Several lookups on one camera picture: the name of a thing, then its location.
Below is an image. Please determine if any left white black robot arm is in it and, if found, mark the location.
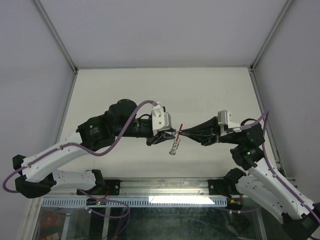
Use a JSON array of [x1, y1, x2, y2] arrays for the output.
[[12, 99, 176, 199]]

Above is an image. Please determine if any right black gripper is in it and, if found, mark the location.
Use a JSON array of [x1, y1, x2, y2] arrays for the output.
[[178, 116, 241, 147]]

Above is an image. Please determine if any right aluminium frame post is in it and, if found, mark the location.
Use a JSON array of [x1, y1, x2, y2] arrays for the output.
[[250, 0, 295, 71]]

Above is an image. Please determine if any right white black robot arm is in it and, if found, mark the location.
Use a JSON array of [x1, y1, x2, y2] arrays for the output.
[[179, 114, 320, 240]]

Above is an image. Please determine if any red handled keyring holder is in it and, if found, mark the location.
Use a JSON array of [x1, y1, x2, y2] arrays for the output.
[[169, 123, 183, 156]]

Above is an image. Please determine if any white slotted cable duct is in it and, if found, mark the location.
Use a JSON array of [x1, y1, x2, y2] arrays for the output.
[[42, 196, 227, 208]]

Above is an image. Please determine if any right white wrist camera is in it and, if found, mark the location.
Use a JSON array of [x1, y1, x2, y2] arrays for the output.
[[217, 110, 244, 137]]

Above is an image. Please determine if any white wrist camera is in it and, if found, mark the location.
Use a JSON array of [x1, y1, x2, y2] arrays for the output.
[[217, 110, 244, 137], [151, 101, 172, 136]]

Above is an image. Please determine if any aluminium frame post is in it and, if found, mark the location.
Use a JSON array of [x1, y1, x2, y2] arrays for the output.
[[31, 0, 78, 74], [250, 0, 295, 71]]

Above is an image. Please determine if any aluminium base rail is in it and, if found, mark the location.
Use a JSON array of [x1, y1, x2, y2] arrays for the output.
[[88, 177, 239, 198]]

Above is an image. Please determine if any left aluminium frame post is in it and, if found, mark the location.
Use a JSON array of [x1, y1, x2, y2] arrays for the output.
[[31, 0, 78, 74]]

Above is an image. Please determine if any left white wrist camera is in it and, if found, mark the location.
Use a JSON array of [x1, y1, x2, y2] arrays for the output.
[[151, 101, 172, 136]]

